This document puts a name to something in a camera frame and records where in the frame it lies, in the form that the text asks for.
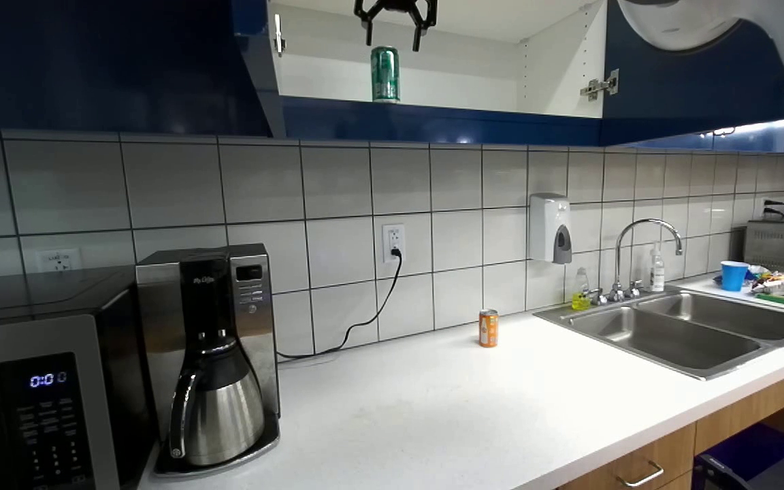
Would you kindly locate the white wall outlet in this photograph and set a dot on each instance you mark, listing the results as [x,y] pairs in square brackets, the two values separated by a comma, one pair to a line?
[393,239]

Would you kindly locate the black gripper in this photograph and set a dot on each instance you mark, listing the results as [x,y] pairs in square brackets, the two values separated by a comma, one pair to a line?
[395,4]

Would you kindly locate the stainless steel double sink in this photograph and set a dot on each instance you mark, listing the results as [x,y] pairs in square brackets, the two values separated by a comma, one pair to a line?
[681,342]

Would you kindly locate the black steel microwave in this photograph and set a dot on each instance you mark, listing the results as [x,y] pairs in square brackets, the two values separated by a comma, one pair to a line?
[56,398]

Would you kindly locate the orange soda can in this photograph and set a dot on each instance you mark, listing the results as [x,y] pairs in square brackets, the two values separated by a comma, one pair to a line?
[489,332]

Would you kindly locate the small clear bottle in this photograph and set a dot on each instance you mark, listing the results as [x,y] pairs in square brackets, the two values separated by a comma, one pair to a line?
[657,273]

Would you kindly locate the yellow dish soap bottle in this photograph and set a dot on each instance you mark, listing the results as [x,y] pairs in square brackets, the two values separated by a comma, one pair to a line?
[578,302]

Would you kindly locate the stainless steel carafe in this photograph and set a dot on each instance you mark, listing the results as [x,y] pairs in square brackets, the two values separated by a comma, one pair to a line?
[220,413]

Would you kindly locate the wooden base cabinet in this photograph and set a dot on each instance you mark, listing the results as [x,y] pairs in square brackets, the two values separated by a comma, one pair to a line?
[736,421]

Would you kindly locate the blue bin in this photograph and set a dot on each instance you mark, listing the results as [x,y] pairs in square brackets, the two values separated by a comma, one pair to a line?
[748,454]

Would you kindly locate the white wall soap dispenser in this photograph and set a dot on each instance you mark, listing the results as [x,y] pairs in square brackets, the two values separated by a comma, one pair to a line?
[546,227]

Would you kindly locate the green soda can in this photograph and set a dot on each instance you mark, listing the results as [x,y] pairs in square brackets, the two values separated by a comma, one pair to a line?
[384,74]

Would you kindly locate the steel black coffee maker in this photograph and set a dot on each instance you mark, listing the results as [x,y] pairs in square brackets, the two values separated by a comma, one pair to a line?
[247,302]

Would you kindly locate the chrome gooseneck faucet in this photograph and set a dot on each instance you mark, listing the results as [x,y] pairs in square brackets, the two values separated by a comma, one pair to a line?
[627,239]

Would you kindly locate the blue cup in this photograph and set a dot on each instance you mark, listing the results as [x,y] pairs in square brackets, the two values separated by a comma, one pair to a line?
[734,276]

